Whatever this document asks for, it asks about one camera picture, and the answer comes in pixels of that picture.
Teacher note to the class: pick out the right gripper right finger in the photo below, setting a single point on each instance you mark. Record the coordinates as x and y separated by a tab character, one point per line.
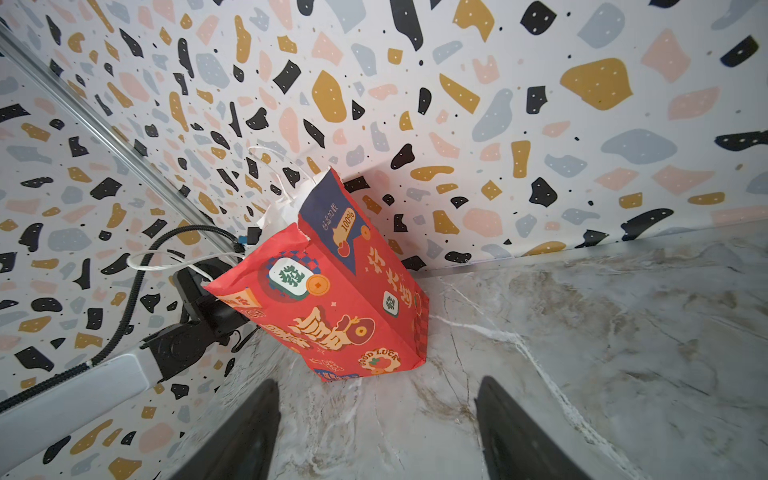
514	445

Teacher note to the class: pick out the left corner aluminium post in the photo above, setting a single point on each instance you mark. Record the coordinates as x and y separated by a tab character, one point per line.
66	98

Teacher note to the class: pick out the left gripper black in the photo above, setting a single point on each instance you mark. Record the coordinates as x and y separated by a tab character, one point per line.
204	320

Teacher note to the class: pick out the red paper gift bag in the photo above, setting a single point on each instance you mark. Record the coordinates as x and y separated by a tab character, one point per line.
325	283

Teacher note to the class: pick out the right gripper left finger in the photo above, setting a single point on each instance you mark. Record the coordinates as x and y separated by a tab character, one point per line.
243	447

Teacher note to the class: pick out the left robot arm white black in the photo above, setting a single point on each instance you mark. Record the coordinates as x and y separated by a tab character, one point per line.
30	422

